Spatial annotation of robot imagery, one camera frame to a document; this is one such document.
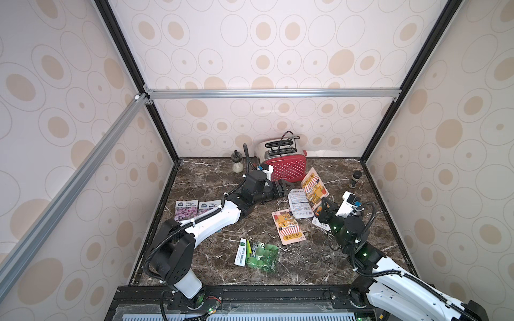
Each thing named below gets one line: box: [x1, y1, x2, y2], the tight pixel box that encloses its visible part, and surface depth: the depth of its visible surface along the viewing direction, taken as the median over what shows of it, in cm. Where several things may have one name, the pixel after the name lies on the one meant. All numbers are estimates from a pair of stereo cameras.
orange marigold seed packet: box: [300, 166, 330, 211], surface depth 83 cm
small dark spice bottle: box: [348, 169, 363, 189], surface depth 105 cm
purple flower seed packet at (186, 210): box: [174, 199, 199, 223], surface depth 101 cm
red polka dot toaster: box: [254, 137, 308, 183], surface depth 102 cm
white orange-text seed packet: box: [271, 208, 306, 246], surface depth 94 cm
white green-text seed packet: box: [287, 188, 315, 219], surface depth 101 cm
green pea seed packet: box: [234, 238, 280, 272], surface depth 85 cm
